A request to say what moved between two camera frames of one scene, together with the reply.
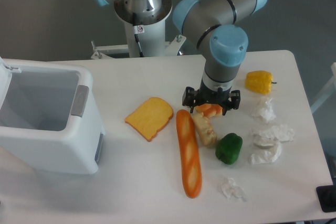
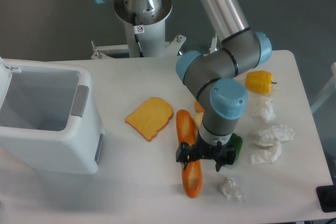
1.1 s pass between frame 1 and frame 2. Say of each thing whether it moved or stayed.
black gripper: moved
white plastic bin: stayed
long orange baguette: stayed
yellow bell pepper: stayed
